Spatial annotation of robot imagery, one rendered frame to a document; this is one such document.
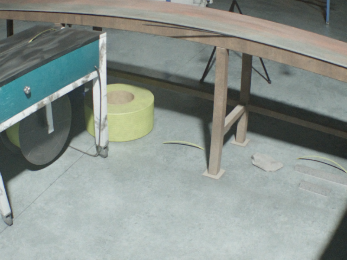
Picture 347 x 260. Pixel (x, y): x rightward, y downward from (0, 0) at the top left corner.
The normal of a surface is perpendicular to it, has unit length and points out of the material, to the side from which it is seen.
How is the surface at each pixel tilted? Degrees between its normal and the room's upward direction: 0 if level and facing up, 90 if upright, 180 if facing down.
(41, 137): 90
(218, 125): 90
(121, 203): 0
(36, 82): 90
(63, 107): 90
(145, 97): 0
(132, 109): 0
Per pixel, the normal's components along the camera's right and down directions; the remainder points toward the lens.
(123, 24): -0.51, 0.39
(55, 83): 0.85, 0.25
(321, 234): 0.01, -0.89
